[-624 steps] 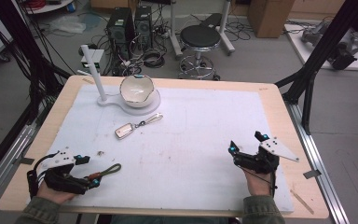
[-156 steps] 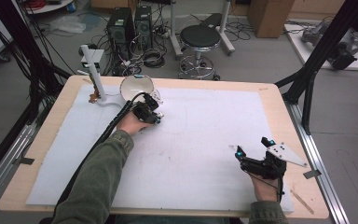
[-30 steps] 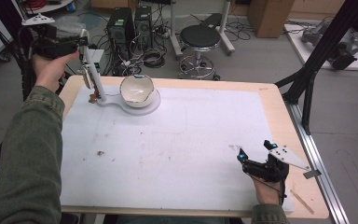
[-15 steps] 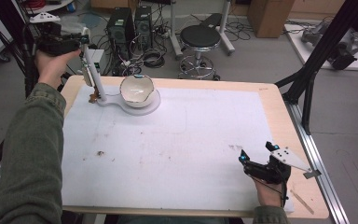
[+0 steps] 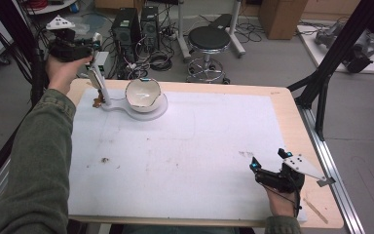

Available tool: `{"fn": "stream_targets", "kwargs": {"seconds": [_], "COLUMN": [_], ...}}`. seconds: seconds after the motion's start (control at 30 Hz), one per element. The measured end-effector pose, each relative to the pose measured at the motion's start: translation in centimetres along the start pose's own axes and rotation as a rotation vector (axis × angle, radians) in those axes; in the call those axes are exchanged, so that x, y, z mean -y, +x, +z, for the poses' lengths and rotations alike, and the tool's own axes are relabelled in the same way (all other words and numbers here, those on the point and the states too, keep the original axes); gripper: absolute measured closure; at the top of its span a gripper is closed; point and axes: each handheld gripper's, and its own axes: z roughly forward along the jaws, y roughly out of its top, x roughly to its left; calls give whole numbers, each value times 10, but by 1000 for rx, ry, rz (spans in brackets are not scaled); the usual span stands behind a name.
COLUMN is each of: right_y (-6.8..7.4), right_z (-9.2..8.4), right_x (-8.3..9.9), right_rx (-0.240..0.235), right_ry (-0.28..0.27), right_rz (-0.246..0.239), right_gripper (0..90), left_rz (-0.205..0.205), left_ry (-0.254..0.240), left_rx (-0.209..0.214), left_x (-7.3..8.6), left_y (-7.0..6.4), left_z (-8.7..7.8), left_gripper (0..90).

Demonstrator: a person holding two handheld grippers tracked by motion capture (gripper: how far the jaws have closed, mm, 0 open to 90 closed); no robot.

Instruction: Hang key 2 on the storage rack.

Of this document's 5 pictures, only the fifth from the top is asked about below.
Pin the aluminium rail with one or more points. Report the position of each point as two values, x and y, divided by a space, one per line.
334 156

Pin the white stand with pole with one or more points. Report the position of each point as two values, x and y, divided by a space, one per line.
136 112

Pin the white ceramic bowl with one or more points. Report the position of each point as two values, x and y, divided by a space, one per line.
142 94

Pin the person's right hand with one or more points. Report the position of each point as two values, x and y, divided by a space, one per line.
282 203

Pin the round white table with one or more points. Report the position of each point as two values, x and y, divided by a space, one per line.
52 7

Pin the brown cardboard box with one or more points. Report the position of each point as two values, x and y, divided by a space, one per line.
282 18

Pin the grey machine on platform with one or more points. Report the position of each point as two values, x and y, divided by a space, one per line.
357 53

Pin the white box device green light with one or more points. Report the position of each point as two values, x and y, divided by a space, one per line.
103 60

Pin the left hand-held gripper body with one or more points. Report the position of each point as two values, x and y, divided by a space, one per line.
68 48

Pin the black round stool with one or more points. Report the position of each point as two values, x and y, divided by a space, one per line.
208 39

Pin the clear plastic bag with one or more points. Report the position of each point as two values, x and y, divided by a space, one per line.
81 27

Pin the large black computer tower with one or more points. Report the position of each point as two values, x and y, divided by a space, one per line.
126 27

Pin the person's legs in jeans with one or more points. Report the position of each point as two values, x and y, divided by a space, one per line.
175 229

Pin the black metal frame strut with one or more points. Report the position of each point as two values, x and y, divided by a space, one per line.
341 48

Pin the thin wooden stick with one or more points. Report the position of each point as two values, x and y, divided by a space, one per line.
315 211

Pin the grey tape piece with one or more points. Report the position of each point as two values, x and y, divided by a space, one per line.
327 182

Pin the small brown crumb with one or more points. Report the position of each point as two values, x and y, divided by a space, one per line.
104 160

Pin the person's left hand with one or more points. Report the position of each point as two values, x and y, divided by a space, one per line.
63 73

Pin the slim black computer tower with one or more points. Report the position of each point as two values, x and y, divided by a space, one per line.
150 26

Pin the white foam mat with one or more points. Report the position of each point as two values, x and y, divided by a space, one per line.
191 156

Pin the white metal stand legs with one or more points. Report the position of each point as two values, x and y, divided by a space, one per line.
183 39

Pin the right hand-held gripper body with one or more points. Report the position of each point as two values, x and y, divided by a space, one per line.
282 178

